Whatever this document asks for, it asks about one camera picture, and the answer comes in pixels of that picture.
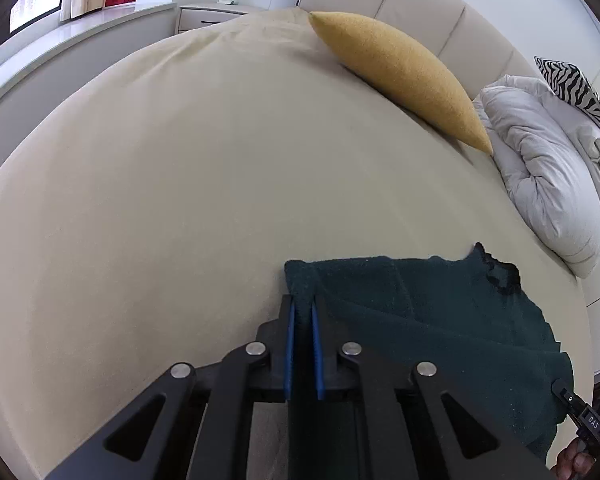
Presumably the dark green knit garment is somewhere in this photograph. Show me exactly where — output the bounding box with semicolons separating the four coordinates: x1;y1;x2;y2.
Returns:
284;242;576;466

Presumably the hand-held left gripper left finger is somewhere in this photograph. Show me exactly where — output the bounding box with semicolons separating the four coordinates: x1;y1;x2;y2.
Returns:
44;295;294;480

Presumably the zebra print pillow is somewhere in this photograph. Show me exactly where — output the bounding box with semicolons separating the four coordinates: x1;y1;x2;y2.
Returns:
534;56;600;181

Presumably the cream nightstand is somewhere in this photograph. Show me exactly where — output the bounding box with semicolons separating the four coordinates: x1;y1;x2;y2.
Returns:
178;2;271;35

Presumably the white window ledge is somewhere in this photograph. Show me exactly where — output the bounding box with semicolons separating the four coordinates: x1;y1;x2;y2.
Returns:
0;1;179;196

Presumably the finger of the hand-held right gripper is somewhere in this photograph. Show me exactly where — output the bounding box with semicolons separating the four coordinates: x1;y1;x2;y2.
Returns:
551;379;600;456

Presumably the beige bed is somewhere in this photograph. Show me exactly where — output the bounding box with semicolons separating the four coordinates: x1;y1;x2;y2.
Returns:
0;7;597;480

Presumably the yellow pillow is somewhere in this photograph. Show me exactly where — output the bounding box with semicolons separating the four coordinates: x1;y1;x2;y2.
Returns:
307;11;495;156

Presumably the cream padded headboard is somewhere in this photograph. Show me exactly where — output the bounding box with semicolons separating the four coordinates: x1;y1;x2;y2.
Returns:
300;0;546;102

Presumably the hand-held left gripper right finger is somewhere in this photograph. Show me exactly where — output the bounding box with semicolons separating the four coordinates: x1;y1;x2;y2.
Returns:
310;296;557;480

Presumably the white duvet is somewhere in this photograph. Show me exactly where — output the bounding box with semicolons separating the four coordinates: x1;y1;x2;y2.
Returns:
472;74;600;281

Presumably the person's right hand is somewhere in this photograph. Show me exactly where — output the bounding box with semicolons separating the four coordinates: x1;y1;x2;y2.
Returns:
552;437;600;480

